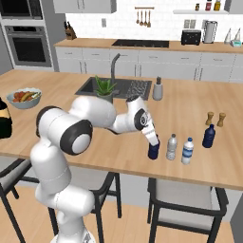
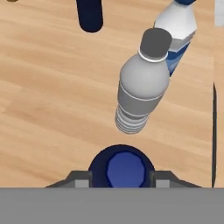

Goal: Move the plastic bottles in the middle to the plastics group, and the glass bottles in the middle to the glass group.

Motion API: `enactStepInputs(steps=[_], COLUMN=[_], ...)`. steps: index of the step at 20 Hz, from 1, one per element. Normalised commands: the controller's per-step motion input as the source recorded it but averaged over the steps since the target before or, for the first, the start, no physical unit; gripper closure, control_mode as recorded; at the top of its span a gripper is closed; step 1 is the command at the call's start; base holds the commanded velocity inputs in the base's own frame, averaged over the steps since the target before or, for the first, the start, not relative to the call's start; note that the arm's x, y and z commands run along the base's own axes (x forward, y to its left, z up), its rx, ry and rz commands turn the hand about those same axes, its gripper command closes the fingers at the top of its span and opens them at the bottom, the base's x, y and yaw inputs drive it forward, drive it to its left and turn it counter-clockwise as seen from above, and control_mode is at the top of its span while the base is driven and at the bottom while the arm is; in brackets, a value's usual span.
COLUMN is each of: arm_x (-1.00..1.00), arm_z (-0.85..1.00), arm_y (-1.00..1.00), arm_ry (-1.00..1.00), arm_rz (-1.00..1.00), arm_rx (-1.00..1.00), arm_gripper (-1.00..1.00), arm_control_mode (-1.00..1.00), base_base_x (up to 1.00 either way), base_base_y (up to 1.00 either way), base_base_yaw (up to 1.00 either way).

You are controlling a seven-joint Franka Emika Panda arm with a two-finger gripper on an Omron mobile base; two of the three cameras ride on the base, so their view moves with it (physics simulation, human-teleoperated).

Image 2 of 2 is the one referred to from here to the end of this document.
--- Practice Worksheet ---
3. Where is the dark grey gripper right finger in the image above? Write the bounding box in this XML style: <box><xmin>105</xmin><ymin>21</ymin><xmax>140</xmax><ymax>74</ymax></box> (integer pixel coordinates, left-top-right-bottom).
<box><xmin>150</xmin><ymin>170</ymin><xmax>203</xmax><ymax>189</ymax></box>

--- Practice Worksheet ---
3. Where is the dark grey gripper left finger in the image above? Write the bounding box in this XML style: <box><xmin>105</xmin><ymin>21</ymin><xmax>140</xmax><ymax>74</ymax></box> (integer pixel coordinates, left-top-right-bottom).
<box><xmin>45</xmin><ymin>170</ymin><xmax>93</xmax><ymax>189</ymax></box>

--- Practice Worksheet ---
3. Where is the dark blue bottle, blue cap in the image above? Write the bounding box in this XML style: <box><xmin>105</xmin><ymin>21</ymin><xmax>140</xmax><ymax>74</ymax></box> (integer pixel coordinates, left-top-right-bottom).
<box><xmin>87</xmin><ymin>143</ymin><xmax>157</xmax><ymax>189</ymax></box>

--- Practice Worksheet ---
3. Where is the white and blue plastic bottle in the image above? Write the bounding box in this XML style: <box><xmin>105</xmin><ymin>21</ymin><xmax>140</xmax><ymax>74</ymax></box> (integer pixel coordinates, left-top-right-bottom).
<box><xmin>153</xmin><ymin>0</ymin><xmax>198</xmax><ymax>78</ymax></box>

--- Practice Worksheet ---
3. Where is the grey plastic bottle, dark cap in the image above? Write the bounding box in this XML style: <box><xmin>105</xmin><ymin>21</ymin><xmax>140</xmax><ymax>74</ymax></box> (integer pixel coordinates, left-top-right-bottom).
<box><xmin>114</xmin><ymin>27</ymin><xmax>173</xmax><ymax>136</ymax></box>

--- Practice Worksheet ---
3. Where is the dark navy glass bottle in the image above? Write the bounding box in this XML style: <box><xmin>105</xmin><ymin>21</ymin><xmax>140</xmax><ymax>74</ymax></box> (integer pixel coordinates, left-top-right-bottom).
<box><xmin>75</xmin><ymin>0</ymin><xmax>104</xmax><ymax>33</ymax></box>

